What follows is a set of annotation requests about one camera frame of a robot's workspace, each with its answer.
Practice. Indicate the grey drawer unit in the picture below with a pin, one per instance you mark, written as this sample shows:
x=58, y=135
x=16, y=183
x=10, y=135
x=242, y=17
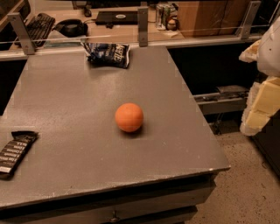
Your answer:
x=169, y=202

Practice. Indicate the black keyboard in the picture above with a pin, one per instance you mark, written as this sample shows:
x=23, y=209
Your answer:
x=39, y=28

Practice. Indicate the small round figurine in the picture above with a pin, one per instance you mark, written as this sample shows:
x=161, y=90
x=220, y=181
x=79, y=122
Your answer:
x=172, y=25

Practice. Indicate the blue chip bag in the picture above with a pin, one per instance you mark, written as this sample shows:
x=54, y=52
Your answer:
x=109, y=55

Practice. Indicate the orange fruit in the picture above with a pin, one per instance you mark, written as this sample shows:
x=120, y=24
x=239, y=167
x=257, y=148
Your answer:
x=129, y=117

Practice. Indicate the wooden cabinet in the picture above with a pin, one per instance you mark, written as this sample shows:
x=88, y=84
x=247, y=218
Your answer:
x=210, y=18

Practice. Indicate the black snack bar wrapper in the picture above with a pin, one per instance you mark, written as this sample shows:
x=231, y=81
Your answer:
x=15, y=150

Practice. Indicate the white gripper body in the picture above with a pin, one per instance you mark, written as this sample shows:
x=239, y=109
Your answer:
x=270, y=53

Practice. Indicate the metal bracket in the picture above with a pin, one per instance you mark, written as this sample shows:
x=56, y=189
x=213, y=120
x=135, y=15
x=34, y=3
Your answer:
x=142, y=18
x=23, y=36
x=249, y=17

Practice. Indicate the glass jar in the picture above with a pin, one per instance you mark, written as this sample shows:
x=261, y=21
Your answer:
x=163, y=11

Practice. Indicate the metal bracket middle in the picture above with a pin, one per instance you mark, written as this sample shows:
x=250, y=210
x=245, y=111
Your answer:
x=142, y=18

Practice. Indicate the metal bracket left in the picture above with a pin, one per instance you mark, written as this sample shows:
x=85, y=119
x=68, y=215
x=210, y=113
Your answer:
x=23, y=36

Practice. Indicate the black laptop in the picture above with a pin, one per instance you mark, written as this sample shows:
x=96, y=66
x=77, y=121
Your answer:
x=116, y=18

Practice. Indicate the metal bracket right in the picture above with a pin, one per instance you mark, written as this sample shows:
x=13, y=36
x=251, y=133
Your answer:
x=249, y=17

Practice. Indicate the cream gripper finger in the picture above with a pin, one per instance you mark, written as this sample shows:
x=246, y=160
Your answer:
x=250, y=54
x=262, y=103

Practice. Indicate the black headphones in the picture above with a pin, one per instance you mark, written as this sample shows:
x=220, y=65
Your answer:
x=71, y=28

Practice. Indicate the grey side shelf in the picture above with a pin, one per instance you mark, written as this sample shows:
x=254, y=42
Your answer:
x=225, y=99

